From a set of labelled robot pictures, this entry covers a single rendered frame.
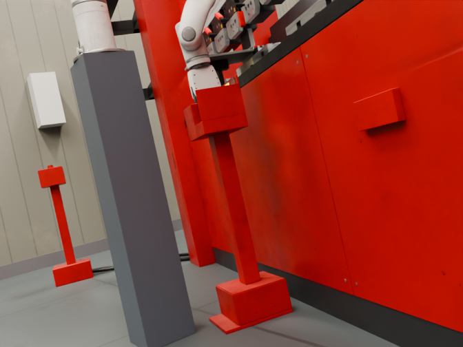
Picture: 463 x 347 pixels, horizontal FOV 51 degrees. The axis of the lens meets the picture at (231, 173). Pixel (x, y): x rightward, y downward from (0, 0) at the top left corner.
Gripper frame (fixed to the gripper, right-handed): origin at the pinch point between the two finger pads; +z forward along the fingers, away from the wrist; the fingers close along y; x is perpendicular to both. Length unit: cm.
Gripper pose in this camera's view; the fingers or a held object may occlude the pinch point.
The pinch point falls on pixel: (213, 110)
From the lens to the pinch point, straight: 167.5
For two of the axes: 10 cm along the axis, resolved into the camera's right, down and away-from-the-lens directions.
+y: -9.0, 2.9, -3.3
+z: 2.9, 9.6, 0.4
